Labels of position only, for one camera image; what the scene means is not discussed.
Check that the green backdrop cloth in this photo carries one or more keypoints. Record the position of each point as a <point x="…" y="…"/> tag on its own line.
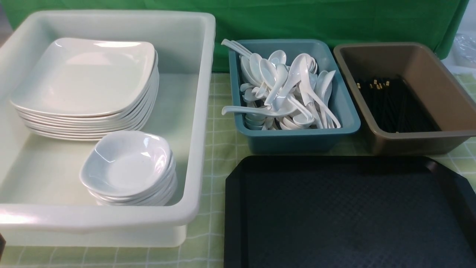
<point x="433" y="23"/>

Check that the pile of white soup spoons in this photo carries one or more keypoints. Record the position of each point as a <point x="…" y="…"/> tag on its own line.
<point x="280" y="96"/>

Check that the stack of white plates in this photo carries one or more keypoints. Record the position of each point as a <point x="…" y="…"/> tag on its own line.
<point x="88" y="129"/>

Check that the green checkered tablecloth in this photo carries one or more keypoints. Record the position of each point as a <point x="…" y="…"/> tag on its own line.
<point x="203" y="247"/>

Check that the teal plastic spoon bin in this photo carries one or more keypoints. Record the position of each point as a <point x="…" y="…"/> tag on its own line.
<point x="298" y="141"/>

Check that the brown plastic chopstick bin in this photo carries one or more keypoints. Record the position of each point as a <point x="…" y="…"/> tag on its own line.
<point x="441" y="94"/>

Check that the black serving tray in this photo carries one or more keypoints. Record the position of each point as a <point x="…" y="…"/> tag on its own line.
<point x="348" y="212"/>

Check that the large white square plate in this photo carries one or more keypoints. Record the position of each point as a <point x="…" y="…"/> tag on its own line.
<point x="83" y="78"/>

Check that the pile of black chopsticks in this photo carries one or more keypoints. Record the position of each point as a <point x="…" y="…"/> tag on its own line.
<point x="395" y="106"/>

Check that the small white square bowl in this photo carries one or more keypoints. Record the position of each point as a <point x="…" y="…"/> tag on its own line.
<point x="127" y="163"/>

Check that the large white plastic tub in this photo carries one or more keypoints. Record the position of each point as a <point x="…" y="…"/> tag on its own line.
<point x="43" y="202"/>

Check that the stack of small white bowls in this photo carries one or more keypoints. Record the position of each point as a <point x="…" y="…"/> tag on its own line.
<point x="159" y="196"/>

